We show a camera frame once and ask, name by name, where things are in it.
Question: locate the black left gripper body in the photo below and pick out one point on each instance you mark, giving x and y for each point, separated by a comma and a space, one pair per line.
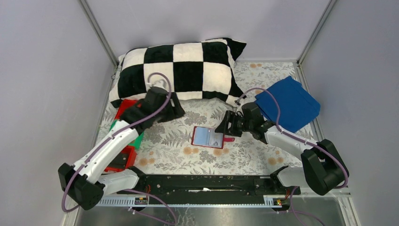
173, 104

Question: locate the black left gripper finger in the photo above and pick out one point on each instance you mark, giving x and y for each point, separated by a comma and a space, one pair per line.
167, 117
178, 111

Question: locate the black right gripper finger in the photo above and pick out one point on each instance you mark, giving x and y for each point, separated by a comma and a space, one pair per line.
226, 126
237, 129

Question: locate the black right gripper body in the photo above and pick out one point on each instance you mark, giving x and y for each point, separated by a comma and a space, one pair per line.
230, 120

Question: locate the red leather card holder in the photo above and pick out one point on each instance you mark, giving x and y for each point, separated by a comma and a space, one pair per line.
200, 137

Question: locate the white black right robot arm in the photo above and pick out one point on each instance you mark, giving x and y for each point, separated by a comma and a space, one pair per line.
322, 167

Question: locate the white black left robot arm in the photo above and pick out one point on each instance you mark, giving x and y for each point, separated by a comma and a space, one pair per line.
84, 182

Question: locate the white diamond credit card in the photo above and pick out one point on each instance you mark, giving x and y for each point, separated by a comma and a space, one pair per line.
216, 140

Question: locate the red plastic bin far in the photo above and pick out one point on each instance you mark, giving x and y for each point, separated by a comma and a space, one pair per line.
123, 106

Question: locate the red plastic bin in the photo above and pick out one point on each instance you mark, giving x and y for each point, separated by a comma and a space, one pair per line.
123, 106
125, 159

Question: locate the floral patterned table mat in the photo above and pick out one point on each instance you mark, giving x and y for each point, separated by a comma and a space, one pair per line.
166, 147

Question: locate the green plastic bin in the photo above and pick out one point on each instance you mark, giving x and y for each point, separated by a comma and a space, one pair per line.
135, 143

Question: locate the blue folded cloth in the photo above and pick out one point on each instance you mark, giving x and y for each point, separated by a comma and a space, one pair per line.
297, 107

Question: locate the black white checkered pillow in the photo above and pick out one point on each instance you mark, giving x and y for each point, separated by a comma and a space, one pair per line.
196, 70

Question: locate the red plastic bin near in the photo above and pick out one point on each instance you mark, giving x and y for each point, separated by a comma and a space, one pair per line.
125, 159

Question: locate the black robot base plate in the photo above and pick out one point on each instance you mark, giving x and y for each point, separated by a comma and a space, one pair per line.
220, 186

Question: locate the grey slotted cable duct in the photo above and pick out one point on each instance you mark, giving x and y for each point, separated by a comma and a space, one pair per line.
202, 201

